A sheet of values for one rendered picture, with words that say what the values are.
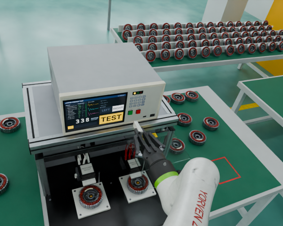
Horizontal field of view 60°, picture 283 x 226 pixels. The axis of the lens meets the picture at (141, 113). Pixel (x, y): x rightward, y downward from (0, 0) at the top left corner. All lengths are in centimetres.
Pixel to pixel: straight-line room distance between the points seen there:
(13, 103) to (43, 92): 178
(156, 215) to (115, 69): 71
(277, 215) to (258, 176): 97
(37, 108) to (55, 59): 24
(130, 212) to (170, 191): 49
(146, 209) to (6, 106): 216
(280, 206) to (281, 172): 92
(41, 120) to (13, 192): 41
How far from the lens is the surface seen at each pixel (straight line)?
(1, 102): 312
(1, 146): 159
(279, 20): 463
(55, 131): 110
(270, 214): 257
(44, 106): 122
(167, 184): 83
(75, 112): 100
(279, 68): 461
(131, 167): 127
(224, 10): 476
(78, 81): 101
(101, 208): 125
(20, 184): 141
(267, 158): 182
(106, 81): 102
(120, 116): 108
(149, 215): 127
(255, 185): 161
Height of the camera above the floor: 189
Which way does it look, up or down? 41 degrees down
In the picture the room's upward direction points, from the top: 11 degrees clockwise
